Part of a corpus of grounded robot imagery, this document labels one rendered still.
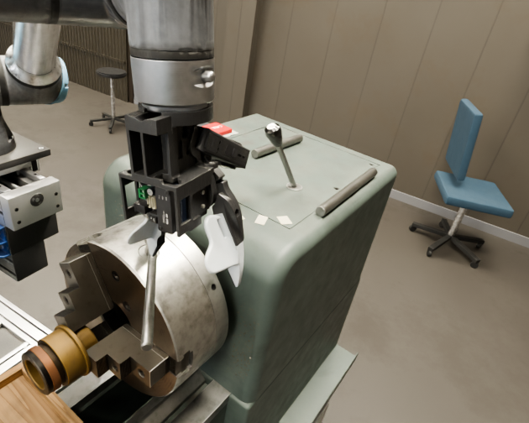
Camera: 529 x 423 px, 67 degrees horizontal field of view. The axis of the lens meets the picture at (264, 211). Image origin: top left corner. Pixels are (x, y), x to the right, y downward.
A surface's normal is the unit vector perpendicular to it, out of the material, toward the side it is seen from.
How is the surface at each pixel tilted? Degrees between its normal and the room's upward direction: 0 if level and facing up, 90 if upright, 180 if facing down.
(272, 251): 35
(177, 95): 85
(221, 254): 56
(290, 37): 90
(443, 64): 90
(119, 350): 2
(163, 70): 86
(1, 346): 0
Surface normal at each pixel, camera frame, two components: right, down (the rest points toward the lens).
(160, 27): -0.01, 0.46
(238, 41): -0.48, 0.40
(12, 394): 0.15, -0.84
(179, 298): 0.68, -0.30
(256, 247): -0.27, -0.40
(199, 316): 0.78, -0.01
